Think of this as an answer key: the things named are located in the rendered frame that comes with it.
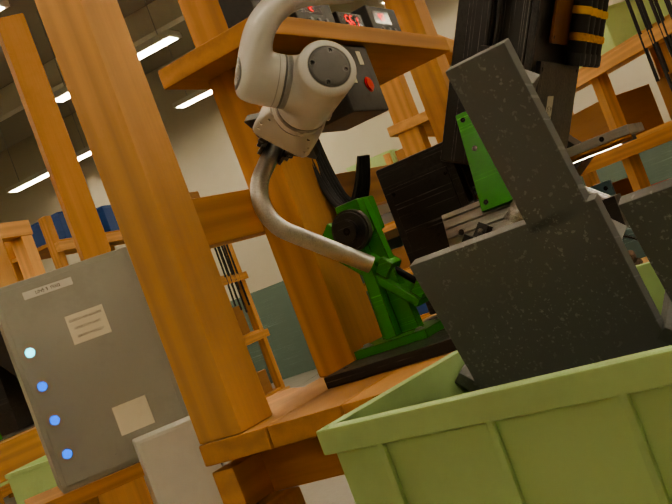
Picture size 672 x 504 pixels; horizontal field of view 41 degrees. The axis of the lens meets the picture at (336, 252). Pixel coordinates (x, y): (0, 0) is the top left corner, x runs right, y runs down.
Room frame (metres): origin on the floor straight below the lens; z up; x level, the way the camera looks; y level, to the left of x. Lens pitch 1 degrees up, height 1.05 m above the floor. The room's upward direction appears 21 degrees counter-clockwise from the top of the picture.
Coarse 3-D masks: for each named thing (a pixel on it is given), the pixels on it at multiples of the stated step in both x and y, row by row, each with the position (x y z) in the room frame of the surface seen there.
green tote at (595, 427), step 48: (432, 384) 0.71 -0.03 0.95; (528, 384) 0.51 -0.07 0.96; (576, 384) 0.49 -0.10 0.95; (624, 384) 0.47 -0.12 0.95; (336, 432) 0.61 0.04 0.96; (384, 432) 0.58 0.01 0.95; (432, 432) 0.56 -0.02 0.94; (480, 432) 0.54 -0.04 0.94; (528, 432) 0.52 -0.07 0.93; (576, 432) 0.50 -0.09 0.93; (624, 432) 0.49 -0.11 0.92; (384, 480) 0.60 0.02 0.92; (432, 480) 0.57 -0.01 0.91; (480, 480) 0.55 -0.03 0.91; (528, 480) 0.53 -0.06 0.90; (576, 480) 0.51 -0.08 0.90; (624, 480) 0.49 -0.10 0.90
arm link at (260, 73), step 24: (264, 0) 1.23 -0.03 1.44; (288, 0) 1.21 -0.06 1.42; (312, 0) 1.23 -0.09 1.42; (336, 0) 1.25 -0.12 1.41; (264, 24) 1.21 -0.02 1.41; (240, 48) 1.24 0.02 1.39; (264, 48) 1.22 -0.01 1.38; (240, 72) 1.24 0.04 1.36; (264, 72) 1.23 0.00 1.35; (240, 96) 1.25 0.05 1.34; (264, 96) 1.24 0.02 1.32
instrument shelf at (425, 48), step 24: (240, 24) 1.61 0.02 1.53; (288, 24) 1.67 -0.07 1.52; (312, 24) 1.75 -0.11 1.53; (336, 24) 1.84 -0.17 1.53; (216, 48) 1.64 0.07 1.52; (288, 48) 1.75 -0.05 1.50; (384, 48) 2.05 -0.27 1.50; (408, 48) 2.15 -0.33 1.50; (432, 48) 2.26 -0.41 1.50; (168, 72) 1.70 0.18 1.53; (192, 72) 1.67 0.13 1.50; (216, 72) 1.72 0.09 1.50; (384, 72) 2.32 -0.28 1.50
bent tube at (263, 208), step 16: (272, 144) 1.51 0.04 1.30; (272, 160) 1.50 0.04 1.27; (256, 176) 1.49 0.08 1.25; (256, 192) 1.49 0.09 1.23; (256, 208) 1.49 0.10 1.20; (272, 208) 1.49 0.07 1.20; (272, 224) 1.48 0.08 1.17; (288, 224) 1.49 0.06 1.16; (288, 240) 1.50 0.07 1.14; (304, 240) 1.49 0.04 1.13; (320, 240) 1.50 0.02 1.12; (336, 256) 1.51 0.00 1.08; (352, 256) 1.51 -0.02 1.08; (368, 256) 1.52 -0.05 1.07; (368, 272) 1.53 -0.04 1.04
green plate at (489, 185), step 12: (468, 120) 1.81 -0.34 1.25; (468, 132) 1.81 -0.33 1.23; (468, 144) 1.81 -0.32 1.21; (480, 144) 1.80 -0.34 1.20; (468, 156) 1.81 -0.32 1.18; (480, 156) 1.80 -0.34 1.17; (480, 168) 1.79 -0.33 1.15; (492, 168) 1.78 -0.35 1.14; (480, 180) 1.79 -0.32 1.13; (492, 180) 1.78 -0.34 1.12; (480, 192) 1.79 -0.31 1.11; (492, 192) 1.78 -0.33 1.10; (504, 192) 1.76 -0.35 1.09; (480, 204) 1.79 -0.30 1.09; (492, 204) 1.77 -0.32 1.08; (504, 204) 1.77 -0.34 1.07
